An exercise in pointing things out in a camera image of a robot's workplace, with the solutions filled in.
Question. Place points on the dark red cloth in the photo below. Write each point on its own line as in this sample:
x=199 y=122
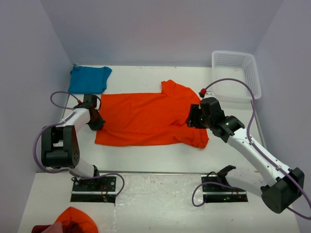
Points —
x=39 y=228

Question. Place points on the orange cloth in pile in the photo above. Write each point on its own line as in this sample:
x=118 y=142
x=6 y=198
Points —
x=76 y=221

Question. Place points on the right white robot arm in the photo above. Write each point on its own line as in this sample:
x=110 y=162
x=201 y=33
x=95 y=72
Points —
x=279 y=185

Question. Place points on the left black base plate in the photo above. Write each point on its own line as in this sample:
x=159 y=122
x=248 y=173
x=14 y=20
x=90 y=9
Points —
x=101 y=190

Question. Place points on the folded blue t shirt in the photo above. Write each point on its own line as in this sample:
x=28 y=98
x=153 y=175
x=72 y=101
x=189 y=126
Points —
x=88 y=80

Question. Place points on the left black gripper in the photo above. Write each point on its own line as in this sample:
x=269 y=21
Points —
x=99 y=125

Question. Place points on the white plastic basket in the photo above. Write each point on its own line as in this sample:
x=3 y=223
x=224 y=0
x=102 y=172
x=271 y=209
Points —
x=239 y=66

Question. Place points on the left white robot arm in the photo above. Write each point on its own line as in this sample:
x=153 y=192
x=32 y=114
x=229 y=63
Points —
x=59 y=144

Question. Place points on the orange t shirt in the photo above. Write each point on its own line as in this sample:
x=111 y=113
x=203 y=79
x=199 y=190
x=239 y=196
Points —
x=150 y=119

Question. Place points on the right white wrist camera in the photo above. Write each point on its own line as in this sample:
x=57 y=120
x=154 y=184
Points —
x=209 y=94

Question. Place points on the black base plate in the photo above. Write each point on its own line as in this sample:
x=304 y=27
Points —
x=217 y=194
x=101 y=190

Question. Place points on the pink cloth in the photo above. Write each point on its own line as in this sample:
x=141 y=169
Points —
x=54 y=228

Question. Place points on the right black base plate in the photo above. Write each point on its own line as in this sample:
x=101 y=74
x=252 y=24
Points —
x=217 y=194

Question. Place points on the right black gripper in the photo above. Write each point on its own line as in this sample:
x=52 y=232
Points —
x=192 y=121

